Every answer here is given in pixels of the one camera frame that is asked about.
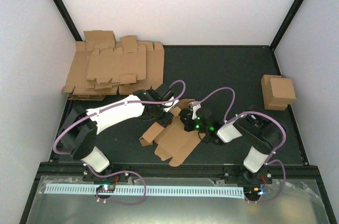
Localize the cardboard box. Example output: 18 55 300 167
139 99 201 167
261 75 288 111
268 78 297 105

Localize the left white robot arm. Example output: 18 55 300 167
57 84 179 181

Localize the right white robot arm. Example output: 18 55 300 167
179 104 287 184

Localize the stack of flat cardboard blanks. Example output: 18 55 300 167
62 30 165 101

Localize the left controller circuit board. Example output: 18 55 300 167
96 184 115 193

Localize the controller circuit board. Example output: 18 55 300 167
244 187 269 196
96 184 115 193

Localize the right controller circuit board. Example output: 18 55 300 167
244 187 269 196

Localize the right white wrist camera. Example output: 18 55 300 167
189 101 201 120

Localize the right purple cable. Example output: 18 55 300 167
190 87 287 205

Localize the light blue slotted cable duct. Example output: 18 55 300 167
43 184 245 199

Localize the left black frame post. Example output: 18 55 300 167
52 0 83 41

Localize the black frame post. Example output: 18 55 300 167
270 0 304 51
52 0 83 41

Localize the right black frame post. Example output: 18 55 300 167
270 0 304 51

